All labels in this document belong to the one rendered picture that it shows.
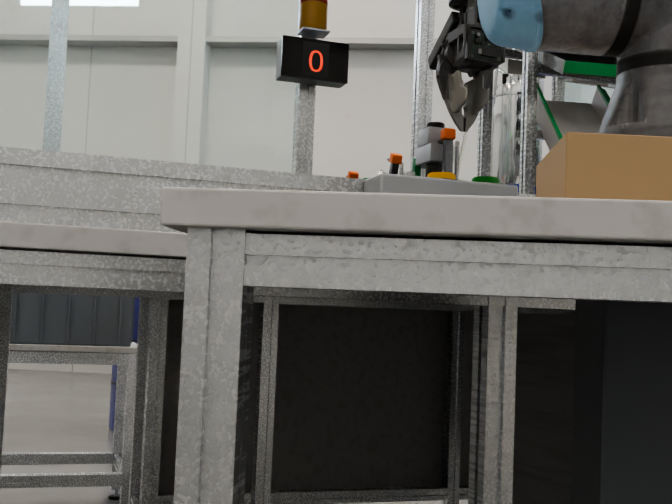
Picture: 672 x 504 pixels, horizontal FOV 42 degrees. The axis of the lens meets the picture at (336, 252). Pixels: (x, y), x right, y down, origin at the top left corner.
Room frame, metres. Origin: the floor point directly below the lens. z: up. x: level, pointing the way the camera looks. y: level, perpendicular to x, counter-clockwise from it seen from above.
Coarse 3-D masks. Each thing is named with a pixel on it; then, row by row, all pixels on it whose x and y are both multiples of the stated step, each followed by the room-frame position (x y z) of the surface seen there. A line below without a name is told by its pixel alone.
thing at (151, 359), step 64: (256, 320) 2.92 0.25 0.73; (320, 320) 2.98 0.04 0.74; (384, 320) 3.06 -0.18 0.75; (448, 320) 3.11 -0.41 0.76; (320, 384) 2.99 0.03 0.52; (384, 384) 3.06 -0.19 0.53; (448, 384) 3.10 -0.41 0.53; (320, 448) 2.99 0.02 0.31; (384, 448) 3.06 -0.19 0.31; (448, 448) 3.08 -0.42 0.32
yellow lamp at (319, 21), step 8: (312, 0) 1.51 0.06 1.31; (304, 8) 1.51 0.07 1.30; (312, 8) 1.50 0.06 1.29; (320, 8) 1.51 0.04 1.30; (304, 16) 1.51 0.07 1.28; (312, 16) 1.50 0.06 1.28; (320, 16) 1.51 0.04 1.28; (304, 24) 1.51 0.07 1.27; (312, 24) 1.50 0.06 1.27; (320, 24) 1.51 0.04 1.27
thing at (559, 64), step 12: (540, 60) 1.58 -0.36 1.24; (552, 60) 1.52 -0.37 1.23; (564, 60) 1.47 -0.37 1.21; (576, 60) 1.64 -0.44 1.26; (588, 60) 1.65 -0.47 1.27; (600, 60) 1.62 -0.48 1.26; (612, 60) 1.57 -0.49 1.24; (564, 72) 1.47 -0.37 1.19; (576, 72) 1.47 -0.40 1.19; (588, 72) 1.48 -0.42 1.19; (600, 72) 1.48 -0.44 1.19; (612, 72) 1.48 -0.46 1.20
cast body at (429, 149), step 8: (424, 128) 1.47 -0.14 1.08; (432, 128) 1.45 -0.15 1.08; (440, 128) 1.46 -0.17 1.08; (424, 136) 1.47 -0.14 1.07; (432, 136) 1.45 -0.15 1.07; (424, 144) 1.47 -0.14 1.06; (432, 144) 1.44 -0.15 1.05; (440, 144) 1.45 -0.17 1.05; (416, 152) 1.50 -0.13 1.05; (424, 152) 1.46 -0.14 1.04; (432, 152) 1.44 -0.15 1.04; (440, 152) 1.45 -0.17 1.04; (416, 160) 1.49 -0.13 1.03; (424, 160) 1.46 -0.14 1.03; (432, 160) 1.44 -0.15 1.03; (440, 160) 1.45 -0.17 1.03; (424, 168) 1.52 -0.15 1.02
